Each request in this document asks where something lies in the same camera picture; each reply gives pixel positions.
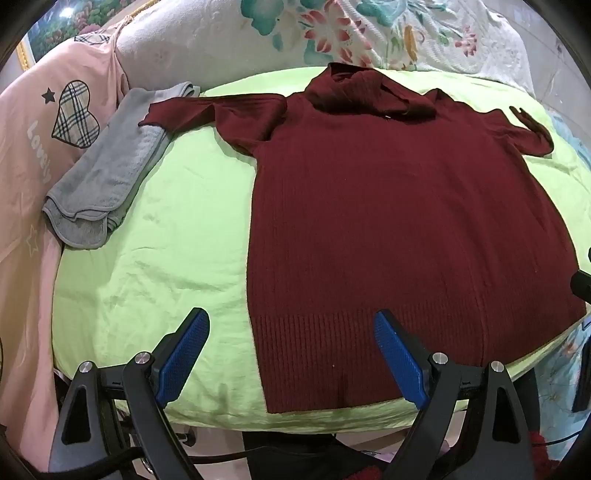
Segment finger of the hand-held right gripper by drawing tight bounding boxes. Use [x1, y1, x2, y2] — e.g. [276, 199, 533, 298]
[571, 270, 591, 304]

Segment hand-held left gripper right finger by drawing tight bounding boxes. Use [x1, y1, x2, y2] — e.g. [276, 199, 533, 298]
[373, 309, 543, 480]

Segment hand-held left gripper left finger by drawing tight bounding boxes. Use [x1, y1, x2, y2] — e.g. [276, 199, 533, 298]
[48, 307, 212, 480]

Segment maroon knit sweater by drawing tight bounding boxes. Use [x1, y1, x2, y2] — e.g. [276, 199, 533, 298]
[139, 64, 588, 415]

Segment light blue floral bedsheet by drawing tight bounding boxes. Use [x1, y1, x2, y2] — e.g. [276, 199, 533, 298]
[531, 106, 591, 462]

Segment light green bedsheet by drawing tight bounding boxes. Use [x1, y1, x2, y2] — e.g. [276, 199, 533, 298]
[51, 67, 591, 435]

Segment red fuzzy cloth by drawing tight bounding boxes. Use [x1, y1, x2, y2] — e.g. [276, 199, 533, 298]
[524, 429, 552, 462]

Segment grey towel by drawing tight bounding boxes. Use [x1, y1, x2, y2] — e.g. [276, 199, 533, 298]
[41, 82, 201, 250]

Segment pink shirt with plaid heart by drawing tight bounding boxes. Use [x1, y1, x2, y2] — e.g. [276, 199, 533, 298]
[0, 14, 132, 472]

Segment white floral quilt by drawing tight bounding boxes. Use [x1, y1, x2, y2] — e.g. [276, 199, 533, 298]
[115, 0, 536, 100]

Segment black cable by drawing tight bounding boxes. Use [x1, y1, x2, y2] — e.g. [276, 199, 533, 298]
[88, 440, 259, 480]

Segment gold framed wall painting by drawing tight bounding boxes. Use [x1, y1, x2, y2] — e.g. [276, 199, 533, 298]
[18, 0, 134, 70]

